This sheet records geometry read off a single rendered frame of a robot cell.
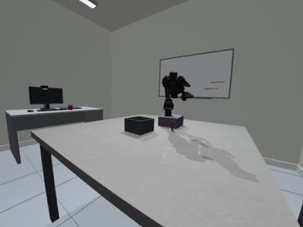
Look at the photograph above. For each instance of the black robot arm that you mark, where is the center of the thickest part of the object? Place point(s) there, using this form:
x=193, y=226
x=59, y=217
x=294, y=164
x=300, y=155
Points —
x=168, y=82

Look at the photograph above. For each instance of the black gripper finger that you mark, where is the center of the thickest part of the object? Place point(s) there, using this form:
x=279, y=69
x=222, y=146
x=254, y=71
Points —
x=188, y=95
x=183, y=82

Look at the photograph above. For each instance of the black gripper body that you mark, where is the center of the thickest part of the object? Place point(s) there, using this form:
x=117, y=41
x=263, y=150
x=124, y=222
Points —
x=180, y=89

